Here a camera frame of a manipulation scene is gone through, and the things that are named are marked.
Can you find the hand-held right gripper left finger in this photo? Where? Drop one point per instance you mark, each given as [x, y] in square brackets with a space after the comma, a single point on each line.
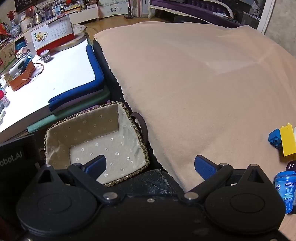
[96, 165]

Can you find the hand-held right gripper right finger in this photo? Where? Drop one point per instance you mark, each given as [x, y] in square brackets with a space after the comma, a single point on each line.
[204, 168]

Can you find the woven basket with floral lining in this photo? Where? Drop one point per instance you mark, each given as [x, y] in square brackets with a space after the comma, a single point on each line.
[97, 136]

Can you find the blue building block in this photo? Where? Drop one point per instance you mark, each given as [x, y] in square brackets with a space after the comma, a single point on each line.
[274, 138]

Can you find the blue candy bottle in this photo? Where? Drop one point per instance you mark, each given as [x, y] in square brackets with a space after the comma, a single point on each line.
[286, 192]

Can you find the dark purple plug adapter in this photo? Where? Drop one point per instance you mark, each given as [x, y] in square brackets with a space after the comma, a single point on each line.
[291, 165]

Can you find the yellow hollow building block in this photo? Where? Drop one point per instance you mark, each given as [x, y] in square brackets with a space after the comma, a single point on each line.
[288, 141]

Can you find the green mat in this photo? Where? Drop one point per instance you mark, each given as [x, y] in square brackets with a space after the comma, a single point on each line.
[57, 118]

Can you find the red capped white spray bottle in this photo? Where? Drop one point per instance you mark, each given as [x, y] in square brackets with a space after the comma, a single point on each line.
[4, 98]

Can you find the lavender mat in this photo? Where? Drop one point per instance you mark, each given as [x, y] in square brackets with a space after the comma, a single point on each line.
[78, 102]

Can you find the orange leather organizer box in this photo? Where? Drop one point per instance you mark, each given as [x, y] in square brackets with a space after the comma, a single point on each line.
[22, 80]

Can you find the beige blanket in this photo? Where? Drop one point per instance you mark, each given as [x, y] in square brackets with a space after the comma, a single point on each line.
[196, 92]

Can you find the white handheld device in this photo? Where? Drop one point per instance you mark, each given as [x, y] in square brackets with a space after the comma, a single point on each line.
[18, 66]

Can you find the blue cushion mat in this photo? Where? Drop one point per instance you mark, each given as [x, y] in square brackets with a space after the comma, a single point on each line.
[97, 74]

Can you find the cardboard box with tree print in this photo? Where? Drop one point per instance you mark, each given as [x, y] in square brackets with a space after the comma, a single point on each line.
[8, 56]

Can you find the small lidded jar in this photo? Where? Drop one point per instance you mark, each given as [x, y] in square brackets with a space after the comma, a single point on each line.
[45, 56]

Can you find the blue and white vase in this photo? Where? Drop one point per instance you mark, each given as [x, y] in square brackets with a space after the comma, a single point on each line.
[15, 29]

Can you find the desk calendar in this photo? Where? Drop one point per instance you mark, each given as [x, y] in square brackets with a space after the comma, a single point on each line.
[53, 32]

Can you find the round marble tray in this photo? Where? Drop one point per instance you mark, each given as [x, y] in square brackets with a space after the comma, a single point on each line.
[76, 37]

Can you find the white rice cooker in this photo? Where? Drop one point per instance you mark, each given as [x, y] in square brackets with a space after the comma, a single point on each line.
[26, 24]

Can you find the round metal bowl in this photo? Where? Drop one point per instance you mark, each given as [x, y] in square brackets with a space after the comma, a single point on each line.
[37, 19]

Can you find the white low cabinet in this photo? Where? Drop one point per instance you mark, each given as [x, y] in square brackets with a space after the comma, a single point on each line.
[84, 15]

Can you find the stick vacuum cleaner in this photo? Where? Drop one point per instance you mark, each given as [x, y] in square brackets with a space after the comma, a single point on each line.
[129, 14]

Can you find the white board with drawings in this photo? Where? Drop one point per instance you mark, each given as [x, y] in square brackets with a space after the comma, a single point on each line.
[112, 10]

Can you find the purple sofa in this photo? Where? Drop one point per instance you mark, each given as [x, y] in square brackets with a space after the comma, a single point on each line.
[185, 8]

